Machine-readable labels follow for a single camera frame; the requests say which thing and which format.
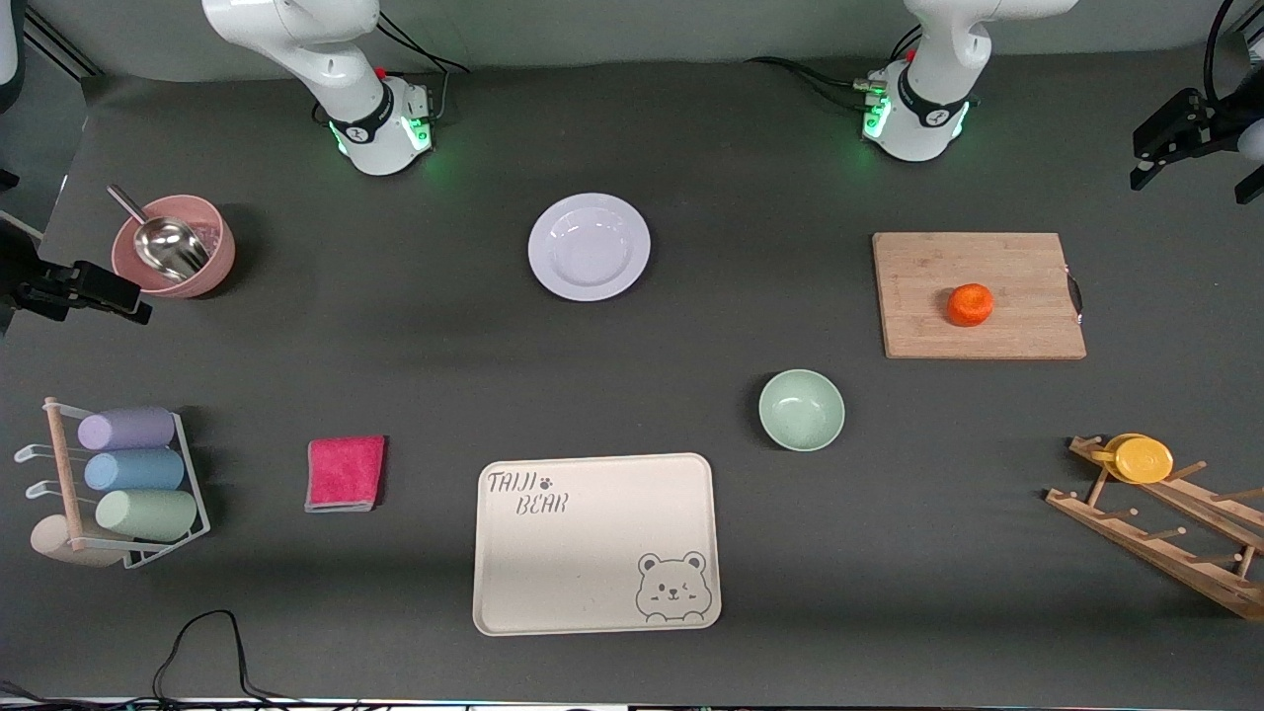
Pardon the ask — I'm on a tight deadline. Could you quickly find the orange fruit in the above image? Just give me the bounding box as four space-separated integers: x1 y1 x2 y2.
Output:
947 283 995 328

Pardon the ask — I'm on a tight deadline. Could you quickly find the white round plate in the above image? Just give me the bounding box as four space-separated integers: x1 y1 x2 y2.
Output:
527 193 652 302

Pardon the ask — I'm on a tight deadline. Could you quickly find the metal scoop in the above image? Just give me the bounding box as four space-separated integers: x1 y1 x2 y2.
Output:
107 185 211 282

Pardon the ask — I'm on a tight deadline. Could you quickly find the pink bowl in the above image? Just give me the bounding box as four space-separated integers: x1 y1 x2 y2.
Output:
111 195 237 299

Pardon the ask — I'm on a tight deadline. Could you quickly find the purple cup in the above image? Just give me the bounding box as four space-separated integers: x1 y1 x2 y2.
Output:
77 407 177 452

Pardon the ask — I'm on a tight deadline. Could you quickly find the blue cup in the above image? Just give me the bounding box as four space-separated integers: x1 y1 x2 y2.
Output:
84 449 186 493

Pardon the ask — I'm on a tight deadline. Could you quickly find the green cup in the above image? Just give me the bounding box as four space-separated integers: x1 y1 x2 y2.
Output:
95 489 198 542

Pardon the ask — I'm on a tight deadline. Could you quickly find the wooden cutting board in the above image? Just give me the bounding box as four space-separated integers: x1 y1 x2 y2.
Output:
872 232 1088 361

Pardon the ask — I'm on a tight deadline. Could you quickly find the beige cup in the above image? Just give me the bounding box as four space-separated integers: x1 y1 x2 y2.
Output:
30 515 125 569

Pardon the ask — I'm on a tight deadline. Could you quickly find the pink folded cloth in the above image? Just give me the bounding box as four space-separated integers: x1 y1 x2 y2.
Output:
304 435 387 514

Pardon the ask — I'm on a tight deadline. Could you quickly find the yellow cup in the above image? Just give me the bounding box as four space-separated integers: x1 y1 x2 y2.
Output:
1090 433 1175 485

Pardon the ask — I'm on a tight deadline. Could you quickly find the wooden dish rack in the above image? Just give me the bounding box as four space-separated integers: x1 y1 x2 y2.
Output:
1045 434 1264 622

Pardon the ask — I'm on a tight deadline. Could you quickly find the light green bowl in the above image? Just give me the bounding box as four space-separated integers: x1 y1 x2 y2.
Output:
758 369 846 453

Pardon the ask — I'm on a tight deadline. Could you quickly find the cream bear print tray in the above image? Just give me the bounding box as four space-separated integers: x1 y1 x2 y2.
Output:
472 452 723 637

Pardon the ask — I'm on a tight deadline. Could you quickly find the white wire cup rack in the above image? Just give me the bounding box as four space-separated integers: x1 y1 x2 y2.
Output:
14 397 212 571

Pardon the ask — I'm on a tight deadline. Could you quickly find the black wall rail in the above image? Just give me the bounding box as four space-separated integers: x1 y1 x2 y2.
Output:
22 8 102 80

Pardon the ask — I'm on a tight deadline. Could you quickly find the black table cable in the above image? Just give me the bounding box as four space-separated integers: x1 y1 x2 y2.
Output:
0 609 396 711

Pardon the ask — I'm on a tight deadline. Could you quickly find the black left arm base cable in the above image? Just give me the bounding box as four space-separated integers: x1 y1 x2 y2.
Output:
744 25 924 113

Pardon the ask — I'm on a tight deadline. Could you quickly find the black arm base cable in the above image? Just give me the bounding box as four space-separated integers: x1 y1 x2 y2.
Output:
744 25 924 113
314 10 472 124

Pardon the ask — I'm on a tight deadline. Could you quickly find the black right arm base cable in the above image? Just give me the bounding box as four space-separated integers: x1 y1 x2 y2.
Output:
314 10 472 124

